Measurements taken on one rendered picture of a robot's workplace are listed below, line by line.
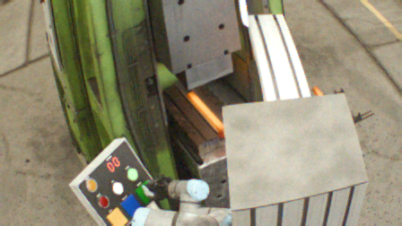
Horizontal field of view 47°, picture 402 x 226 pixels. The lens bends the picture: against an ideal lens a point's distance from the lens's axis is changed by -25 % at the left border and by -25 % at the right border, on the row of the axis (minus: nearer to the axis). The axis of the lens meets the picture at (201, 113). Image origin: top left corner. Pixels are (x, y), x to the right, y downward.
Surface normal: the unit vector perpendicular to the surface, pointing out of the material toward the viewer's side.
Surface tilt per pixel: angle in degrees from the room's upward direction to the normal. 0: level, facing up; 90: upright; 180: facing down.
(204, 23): 90
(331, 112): 0
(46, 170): 0
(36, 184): 0
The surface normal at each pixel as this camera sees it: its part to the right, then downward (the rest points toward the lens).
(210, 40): 0.47, 0.52
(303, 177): -0.11, -0.76
